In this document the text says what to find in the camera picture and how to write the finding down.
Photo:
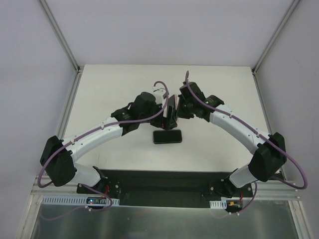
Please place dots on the white cable duct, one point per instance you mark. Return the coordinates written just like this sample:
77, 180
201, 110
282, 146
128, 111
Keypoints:
219, 204
75, 201

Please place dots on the right white cable duct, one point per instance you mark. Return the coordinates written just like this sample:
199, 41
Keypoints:
219, 204

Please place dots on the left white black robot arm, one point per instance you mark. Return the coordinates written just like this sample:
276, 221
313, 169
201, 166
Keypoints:
60, 156

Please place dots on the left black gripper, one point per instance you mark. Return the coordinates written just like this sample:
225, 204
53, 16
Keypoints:
164, 119

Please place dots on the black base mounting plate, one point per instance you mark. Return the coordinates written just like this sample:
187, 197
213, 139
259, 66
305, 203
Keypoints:
173, 189

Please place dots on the right aluminium frame post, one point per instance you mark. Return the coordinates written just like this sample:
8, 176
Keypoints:
276, 34

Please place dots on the pink phone case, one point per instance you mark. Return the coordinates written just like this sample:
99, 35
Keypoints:
176, 98

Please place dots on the aluminium frame post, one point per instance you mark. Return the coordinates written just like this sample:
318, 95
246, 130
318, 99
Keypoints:
59, 34
276, 34

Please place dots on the black phone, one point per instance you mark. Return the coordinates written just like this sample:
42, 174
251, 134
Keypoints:
171, 121
167, 136

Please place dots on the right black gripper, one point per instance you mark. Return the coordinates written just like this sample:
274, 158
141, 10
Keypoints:
181, 109

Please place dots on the left white cable duct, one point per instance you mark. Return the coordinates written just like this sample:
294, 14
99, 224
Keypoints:
75, 201

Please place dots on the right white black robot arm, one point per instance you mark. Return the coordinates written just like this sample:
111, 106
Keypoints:
266, 160

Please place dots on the left aluminium frame post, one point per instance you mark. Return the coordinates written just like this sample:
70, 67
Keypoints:
59, 34

